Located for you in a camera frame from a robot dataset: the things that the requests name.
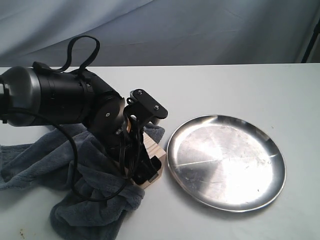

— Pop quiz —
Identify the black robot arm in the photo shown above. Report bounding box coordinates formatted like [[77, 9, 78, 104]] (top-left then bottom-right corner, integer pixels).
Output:
[[0, 66, 168, 185]]

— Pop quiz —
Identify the grey-blue fleece towel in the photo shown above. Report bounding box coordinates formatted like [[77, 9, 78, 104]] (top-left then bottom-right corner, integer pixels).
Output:
[[0, 122, 166, 240]]

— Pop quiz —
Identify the round stainless steel plate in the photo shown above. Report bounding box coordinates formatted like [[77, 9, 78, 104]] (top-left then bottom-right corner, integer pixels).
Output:
[[166, 115, 287, 213]]

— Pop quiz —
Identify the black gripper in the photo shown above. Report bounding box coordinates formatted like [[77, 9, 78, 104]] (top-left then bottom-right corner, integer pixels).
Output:
[[104, 129, 162, 187]]

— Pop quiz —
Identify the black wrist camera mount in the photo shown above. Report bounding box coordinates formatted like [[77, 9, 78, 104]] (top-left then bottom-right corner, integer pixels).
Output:
[[123, 89, 168, 129]]

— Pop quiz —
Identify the black backdrop stand pole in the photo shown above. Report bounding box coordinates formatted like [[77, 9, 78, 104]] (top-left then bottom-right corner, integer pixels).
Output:
[[300, 19, 320, 64]]

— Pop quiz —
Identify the grey fabric backdrop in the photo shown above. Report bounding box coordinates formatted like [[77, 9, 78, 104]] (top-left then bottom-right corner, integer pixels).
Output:
[[0, 0, 320, 67]]

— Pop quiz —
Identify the light wooden cube block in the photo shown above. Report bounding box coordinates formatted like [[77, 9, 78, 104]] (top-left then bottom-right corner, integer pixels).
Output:
[[117, 132, 167, 193]]

